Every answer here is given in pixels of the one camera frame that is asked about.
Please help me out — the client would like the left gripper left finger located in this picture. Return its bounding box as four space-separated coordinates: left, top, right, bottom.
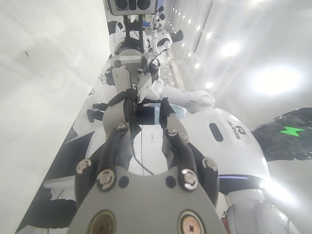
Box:
75 91 141 192

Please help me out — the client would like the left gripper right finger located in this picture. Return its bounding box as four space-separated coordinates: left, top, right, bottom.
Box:
159 97 220 192

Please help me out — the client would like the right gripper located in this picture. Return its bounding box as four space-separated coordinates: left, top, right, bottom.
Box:
111 49 158 103

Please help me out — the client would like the robot body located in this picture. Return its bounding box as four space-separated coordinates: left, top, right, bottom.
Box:
85 108 312 234

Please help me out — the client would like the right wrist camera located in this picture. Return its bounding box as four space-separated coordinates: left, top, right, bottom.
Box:
99 0 160 55

